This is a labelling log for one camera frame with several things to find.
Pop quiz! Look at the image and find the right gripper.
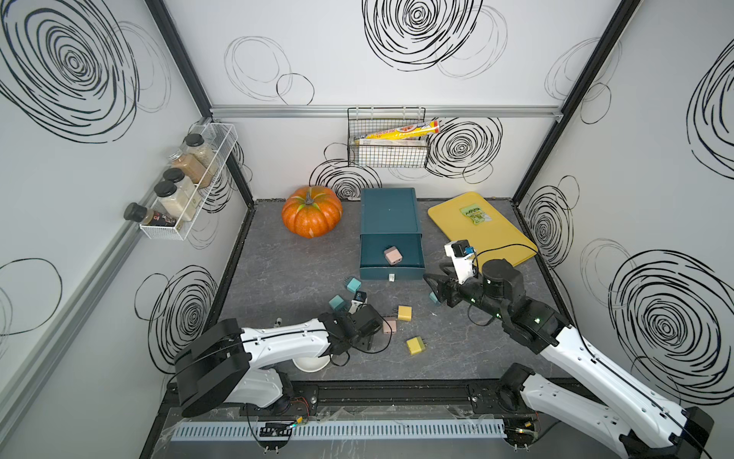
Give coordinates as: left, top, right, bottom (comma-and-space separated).
421, 260, 507, 323

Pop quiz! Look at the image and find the pink plug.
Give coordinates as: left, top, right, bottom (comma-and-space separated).
383, 246, 403, 266
382, 317, 397, 335

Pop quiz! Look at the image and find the yellow plug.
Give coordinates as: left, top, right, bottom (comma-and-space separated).
397, 305, 413, 321
406, 337, 425, 356

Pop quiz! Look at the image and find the teal drawer cabinet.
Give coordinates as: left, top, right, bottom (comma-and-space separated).
359, 187, 425, 282

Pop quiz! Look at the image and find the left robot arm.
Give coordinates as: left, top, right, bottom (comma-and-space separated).
174, 304, 386, 418

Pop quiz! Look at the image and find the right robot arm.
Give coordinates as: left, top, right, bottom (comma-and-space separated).
424, 259, 714, 458

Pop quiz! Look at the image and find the white bowl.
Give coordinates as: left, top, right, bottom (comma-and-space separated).
292, 355, 331, 373

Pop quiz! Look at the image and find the yellow cutting board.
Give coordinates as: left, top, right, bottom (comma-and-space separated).
427, 192, 537, 267

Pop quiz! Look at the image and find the orange pumpkin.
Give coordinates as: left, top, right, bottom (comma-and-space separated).
281, 186, 343, 239

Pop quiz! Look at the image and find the yellow tube package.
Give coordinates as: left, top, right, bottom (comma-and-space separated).
359, 120, 440, 141

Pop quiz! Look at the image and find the white spice jar near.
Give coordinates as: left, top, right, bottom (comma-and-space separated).
154, 180, 196, 222

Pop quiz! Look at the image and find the white spice jar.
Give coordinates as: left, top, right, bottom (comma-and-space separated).
154, 180, 196, 222
162, 168, 202, 210

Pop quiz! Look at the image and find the white spice jar middle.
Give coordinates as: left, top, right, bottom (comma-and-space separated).
162, 168, 202, 210

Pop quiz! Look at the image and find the brown spice jar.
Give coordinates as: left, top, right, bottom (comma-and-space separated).
169, 150, 213, 189

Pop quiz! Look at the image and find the clear acrylic spice shelf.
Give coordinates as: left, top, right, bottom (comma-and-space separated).
139, 122, 238, 248

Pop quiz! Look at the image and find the spice jar far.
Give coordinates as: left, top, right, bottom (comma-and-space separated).
183, 133, 216, 168

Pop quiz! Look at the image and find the dark spice jar lying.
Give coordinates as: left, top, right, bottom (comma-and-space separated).
123, 203, 177, 228

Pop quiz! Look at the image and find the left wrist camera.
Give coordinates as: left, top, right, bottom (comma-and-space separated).
349, 290, 367, 314

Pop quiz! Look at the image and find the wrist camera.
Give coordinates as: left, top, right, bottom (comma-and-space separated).
445, 239, 476, 284
349, 290, 367, 314

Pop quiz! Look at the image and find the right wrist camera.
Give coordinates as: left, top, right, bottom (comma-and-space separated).
445, 239, 476, 284

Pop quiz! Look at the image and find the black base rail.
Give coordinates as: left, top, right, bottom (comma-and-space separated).
162, 378, 623, 417

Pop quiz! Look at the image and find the black wire basket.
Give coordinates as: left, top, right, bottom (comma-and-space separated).
347, 106, 428, 168

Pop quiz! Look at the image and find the grey slotted cable duct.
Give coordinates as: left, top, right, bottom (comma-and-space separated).
171, 419, 507, 442

